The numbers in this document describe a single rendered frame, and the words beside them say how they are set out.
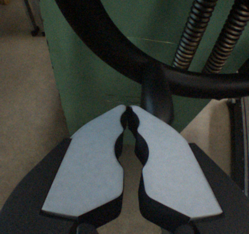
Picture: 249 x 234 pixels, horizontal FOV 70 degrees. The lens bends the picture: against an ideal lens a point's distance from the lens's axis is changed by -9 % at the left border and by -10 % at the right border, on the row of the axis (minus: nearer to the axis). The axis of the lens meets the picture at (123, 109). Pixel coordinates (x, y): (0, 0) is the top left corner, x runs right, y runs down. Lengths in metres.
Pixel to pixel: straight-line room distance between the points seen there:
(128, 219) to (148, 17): 0.72
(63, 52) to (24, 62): 0.79
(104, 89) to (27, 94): 0.61
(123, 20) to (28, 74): 0.84
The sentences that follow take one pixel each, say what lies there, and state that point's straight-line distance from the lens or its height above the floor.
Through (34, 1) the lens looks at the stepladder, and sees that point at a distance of 1.21.
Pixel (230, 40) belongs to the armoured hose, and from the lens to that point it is 0.26.
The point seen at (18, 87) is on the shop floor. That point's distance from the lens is 1.10.
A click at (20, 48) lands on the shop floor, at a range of 1.30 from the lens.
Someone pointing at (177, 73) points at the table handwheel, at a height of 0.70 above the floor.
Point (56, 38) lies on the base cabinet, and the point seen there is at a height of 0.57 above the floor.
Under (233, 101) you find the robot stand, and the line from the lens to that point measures 1.18.
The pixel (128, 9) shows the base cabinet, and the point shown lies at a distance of 0.35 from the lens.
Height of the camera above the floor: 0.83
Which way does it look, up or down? 59 degrees down
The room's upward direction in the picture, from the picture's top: 15 degrees clockwise
